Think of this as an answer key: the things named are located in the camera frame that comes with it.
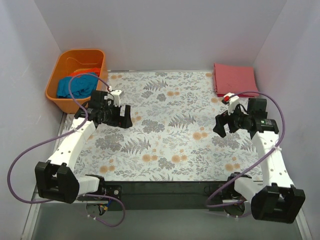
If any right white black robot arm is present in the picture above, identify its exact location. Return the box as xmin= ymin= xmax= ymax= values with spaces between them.
xmin=213 ymin=93 xmax=306 ymax=224

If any blue t shirt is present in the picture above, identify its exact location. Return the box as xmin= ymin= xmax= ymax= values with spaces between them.
xmin=56 ymin=72 xmax=98 ymax=99

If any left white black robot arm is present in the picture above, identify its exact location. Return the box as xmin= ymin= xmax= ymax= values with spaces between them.
xmin=35 ymin=89 xmax=133 ymax=204

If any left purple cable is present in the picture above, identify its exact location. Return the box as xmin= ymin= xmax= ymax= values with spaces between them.
xmin=6 ymin=74 xmax=126 ymax=228

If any orange t shirt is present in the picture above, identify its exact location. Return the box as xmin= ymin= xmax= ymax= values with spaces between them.
xmin=69 ymin=67 xmax=101 ymax=77

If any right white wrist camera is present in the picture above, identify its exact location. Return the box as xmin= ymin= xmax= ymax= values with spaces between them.
xmin=222 ymin=92 xmax=240 ymax=115

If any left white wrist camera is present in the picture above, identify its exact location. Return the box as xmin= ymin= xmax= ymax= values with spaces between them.
xmin=107 ymin=86 xmax=124 ymax=107

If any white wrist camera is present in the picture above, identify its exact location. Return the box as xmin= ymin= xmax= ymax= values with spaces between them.
xmin=222 ymin=92 xmax=240 ymax=115
xmin=107 ymin=86 xmax=124 ymax=107

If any orange plastic basket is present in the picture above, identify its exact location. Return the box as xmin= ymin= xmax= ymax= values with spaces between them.
xmin=45 ymin=48 xmax=108 ymax=114

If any floral patterned table mat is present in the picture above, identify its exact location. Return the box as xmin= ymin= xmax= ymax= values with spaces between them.
xmin=74 ymin=71 xmax=258 ymax=181

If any aluminium frame rail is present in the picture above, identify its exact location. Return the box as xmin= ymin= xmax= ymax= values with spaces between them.
xmin=21 ymin=194 xmax=38 ymax=240

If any dusty pink t shirt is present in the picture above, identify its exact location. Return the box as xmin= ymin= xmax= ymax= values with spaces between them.
xmin=213 ymin=63 xmax=258 ymax=97

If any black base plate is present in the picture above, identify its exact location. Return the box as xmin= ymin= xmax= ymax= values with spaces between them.
xmin=77 ymin=181 xmax=256 ymax=218

